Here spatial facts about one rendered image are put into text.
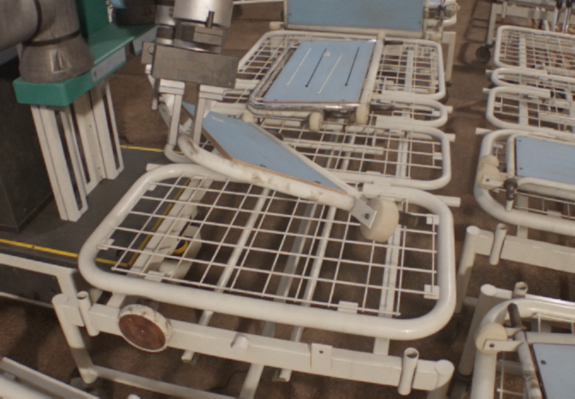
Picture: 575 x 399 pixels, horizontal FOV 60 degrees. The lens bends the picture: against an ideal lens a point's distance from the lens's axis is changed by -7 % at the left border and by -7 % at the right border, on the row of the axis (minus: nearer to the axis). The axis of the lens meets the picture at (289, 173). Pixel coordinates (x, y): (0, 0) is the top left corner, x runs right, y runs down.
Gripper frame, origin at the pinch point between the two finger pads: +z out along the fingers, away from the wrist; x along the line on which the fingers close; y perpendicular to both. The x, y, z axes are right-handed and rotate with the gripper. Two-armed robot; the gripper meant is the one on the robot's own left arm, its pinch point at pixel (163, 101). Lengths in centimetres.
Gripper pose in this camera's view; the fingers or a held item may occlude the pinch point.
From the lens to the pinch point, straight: 127.9
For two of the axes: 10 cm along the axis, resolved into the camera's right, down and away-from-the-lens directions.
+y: 3.1, 2.5, -9.2
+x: 9.4, 1.0, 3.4
